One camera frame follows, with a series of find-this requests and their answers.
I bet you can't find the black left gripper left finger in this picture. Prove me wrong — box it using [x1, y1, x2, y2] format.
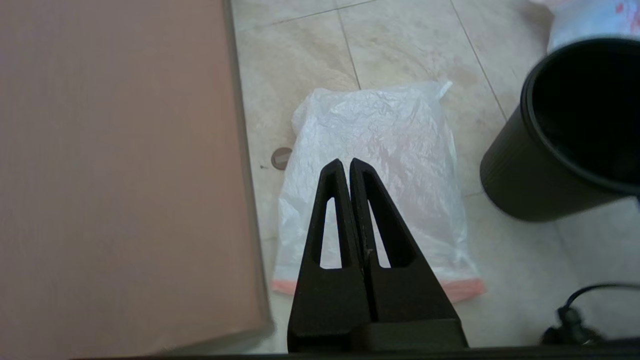
[287, 159, 373, 353]

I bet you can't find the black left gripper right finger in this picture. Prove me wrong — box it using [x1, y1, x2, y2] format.
[350, 158, 462, 323]

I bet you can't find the white red-printed bin liner bag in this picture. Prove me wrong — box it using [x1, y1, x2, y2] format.
[272, 81, 486, 304]

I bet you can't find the white red plastic bag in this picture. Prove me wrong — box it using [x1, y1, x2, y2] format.
[530, 0, 640, 53]

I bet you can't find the black round trash bin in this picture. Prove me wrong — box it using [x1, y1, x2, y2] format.
[479, 37, 640, 222]

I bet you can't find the round metal floor plug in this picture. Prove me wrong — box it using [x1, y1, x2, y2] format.
[270, 147, 293, 171]

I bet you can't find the thin black cable with plug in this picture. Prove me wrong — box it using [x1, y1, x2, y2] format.
[542, 283, 640, 346]

